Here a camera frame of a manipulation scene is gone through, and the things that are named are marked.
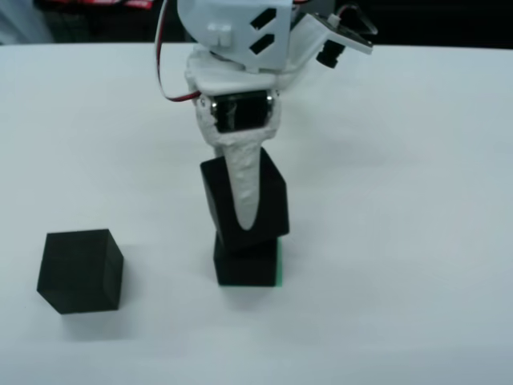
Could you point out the white camera bracket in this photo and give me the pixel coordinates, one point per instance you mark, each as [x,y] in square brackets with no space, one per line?
[306,44]

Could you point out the red printed banner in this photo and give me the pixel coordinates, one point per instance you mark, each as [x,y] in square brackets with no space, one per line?
[136,3]

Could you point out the white background cloth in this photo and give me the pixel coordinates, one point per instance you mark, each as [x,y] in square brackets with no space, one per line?
[20,24]

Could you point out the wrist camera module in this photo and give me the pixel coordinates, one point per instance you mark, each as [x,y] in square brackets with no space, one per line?
[352,34]

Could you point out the green striped square marker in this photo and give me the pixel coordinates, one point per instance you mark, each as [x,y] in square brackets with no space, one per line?
[281,260]

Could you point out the black cube block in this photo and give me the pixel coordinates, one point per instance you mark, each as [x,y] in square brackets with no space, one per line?
[248,268]
[80,272]
[270,200]

